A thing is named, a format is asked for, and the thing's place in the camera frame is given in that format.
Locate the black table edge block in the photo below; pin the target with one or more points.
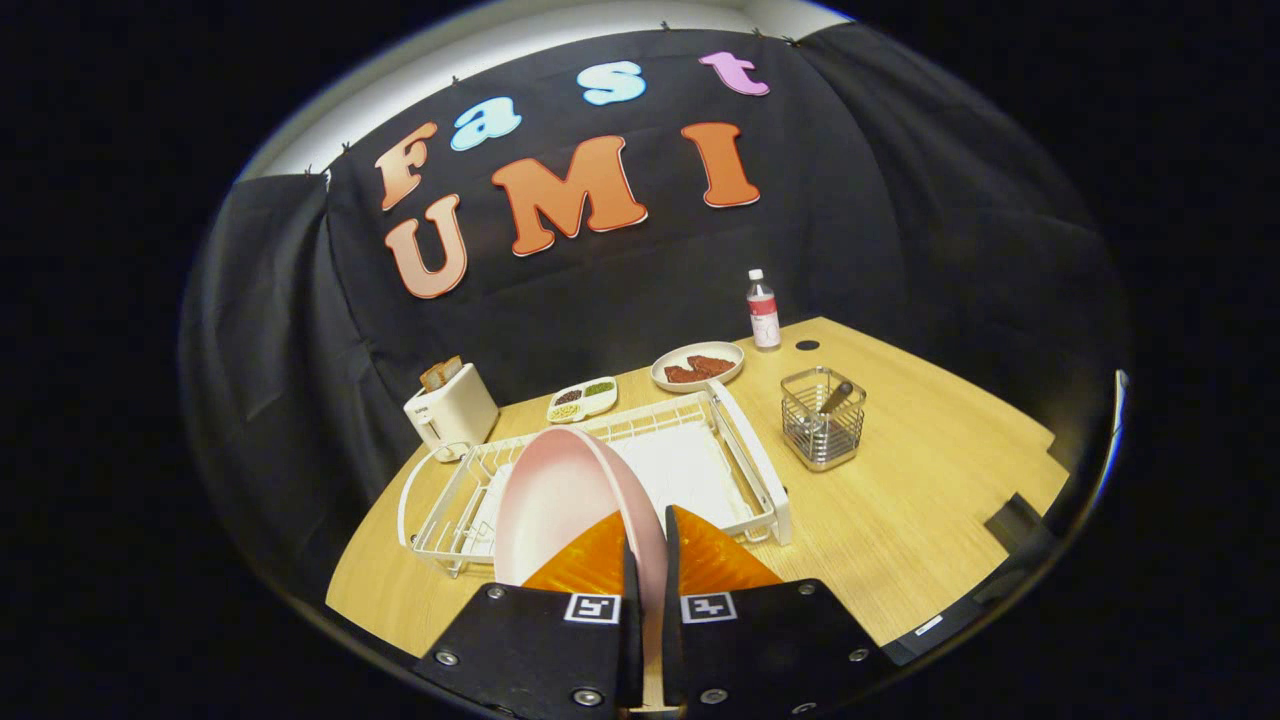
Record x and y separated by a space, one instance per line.
1015 522

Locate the clear plastic bottle red label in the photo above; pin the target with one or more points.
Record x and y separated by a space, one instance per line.
764 320

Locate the pink plate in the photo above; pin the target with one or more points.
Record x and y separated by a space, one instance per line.
560 500

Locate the toast slice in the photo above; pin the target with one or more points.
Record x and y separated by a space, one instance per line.
453 367
433 377

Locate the white toaster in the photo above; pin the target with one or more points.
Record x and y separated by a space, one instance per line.
455 415

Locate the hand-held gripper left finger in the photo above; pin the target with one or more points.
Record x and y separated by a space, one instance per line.
632 620

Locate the white oval serving dish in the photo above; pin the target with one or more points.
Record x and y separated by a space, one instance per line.
665 385

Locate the black backdrop cloth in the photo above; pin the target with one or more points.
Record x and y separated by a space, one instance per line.
620 280

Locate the red meat slices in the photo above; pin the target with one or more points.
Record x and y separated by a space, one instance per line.
700 368

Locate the white divided condiment dish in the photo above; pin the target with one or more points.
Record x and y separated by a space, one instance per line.
582 400

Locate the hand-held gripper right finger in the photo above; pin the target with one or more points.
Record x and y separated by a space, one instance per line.
672 620

